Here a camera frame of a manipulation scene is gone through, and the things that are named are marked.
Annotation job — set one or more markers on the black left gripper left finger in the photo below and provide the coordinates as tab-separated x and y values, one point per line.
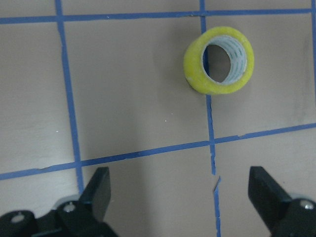
81	216

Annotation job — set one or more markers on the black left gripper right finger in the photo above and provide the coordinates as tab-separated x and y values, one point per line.
283	214

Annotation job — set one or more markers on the yellow clear tape roll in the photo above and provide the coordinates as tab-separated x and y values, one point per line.
240	53

